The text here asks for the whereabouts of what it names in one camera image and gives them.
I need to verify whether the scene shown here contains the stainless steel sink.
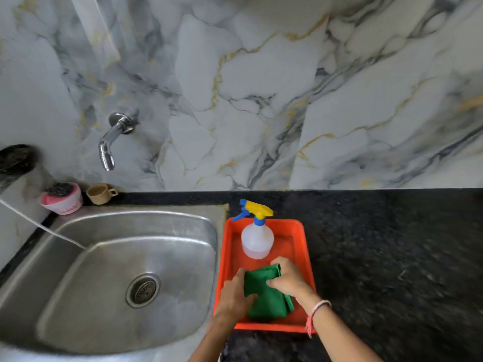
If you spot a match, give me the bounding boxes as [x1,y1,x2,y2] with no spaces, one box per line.
[0,204,229,362]

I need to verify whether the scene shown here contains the green cleaning cloth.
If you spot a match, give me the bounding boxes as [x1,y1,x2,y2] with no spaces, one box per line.
[243,264,295,320]

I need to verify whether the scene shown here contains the white hose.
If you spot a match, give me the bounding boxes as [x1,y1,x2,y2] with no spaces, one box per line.
[0,199,87,249]

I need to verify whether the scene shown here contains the pink white tub with scrubber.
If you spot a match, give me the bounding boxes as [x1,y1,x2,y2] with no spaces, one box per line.
[39,182,84,215]

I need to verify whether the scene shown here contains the beige small cup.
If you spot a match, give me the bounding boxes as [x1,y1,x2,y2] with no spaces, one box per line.
[86,183,118,205]

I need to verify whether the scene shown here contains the person's left forearm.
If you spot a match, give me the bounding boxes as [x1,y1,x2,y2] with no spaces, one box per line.
[187,316,236,362]

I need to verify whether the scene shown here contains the chrome wall tap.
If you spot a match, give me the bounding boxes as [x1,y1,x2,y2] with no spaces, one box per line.
[98,112,137,171]

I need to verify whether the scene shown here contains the orange plastic tray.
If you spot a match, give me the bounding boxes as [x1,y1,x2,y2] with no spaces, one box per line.
[213,218,317,334]

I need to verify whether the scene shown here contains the sink drain strainer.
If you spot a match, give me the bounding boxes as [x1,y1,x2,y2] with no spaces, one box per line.
[125,273,162,309]

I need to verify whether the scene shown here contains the pink thread wristband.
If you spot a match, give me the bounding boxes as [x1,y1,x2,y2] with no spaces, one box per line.
[305,300,332,339]

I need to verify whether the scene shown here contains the black round object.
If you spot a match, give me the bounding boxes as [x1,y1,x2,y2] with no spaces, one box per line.
[0,144,39,177]

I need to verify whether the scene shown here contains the person's right forearm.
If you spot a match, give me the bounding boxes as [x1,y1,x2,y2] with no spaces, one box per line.
[295,288,383,362]

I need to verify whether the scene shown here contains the white spray bottle yellow nozzle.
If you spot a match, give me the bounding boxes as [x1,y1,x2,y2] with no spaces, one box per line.
[232,199,275,260]

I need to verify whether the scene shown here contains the person's right hand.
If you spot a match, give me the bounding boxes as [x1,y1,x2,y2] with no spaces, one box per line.
[266,256,316,299]

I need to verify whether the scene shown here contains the person's left hand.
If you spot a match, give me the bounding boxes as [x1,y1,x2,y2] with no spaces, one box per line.
[214,268,259,326]

